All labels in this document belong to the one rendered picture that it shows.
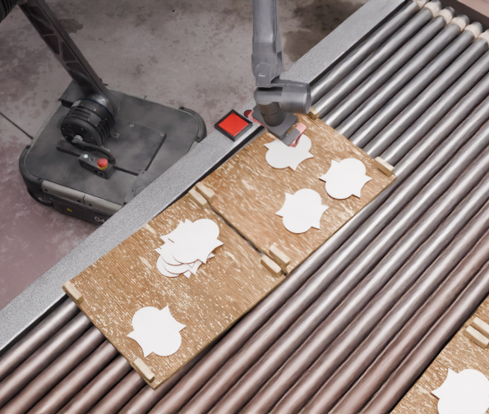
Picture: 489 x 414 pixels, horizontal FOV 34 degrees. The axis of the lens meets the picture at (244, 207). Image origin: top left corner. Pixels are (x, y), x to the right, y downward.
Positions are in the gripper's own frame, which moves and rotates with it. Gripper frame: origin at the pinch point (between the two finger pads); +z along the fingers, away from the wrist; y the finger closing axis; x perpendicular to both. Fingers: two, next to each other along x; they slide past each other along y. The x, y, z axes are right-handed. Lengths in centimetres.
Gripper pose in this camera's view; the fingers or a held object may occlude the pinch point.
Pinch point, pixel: (281, 133)
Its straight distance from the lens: 200.8
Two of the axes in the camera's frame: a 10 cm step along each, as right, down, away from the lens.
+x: -6.7, 7.3, -1.4
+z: 2.3, 3.9, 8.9
